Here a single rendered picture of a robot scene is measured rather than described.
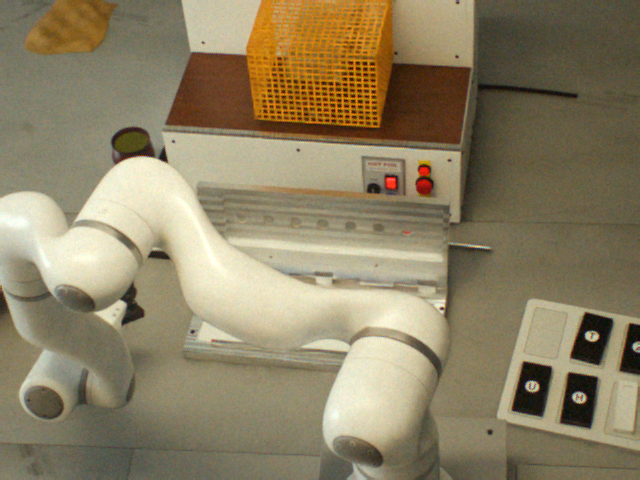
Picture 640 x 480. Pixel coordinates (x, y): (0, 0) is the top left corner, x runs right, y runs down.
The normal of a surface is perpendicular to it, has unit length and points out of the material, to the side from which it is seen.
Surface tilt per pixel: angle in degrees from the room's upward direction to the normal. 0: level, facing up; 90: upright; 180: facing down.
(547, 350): 0
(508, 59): 0
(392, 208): 79
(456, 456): 3
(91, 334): 48
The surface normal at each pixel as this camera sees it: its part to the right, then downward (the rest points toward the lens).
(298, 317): 0.30, 0.07
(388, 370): 0.06, -0.60
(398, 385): 0.40, -0.43
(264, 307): 0.11, -0.02
